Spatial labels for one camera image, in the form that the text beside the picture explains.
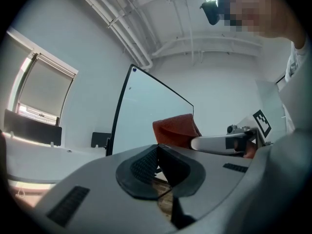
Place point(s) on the person's white shirt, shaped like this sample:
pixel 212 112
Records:
pixel 298 99

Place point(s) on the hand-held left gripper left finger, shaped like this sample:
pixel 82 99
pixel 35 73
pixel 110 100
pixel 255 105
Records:
pixel 97 194

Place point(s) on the wide black desk divider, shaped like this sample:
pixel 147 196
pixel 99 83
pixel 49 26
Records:
pixel 31 129

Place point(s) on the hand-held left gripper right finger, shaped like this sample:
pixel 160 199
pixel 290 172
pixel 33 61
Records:
pixel 209 162

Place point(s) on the white desk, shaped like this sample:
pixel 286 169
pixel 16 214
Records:
pixel 39 160

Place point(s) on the grey roller window blind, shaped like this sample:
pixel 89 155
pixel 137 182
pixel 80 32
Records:
pixel 46 86

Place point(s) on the white door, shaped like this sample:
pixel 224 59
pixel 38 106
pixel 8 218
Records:
pixel 268 101

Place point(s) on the person's head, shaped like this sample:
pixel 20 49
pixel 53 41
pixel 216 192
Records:
pixel 275 11

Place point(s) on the black framed whiteboard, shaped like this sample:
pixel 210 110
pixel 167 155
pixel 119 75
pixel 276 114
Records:
pixel 151 111

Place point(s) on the orange cloth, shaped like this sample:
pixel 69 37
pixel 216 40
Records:
pixel 175 130

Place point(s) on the black head camera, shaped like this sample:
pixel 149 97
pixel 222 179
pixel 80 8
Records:
pixel 212 11

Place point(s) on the small black desk divider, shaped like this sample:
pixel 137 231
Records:
pixel 100 140

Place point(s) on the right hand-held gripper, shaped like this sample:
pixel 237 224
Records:
pixel 246 128

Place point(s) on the white ceiling pipes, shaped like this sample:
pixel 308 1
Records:
pixel 126 16

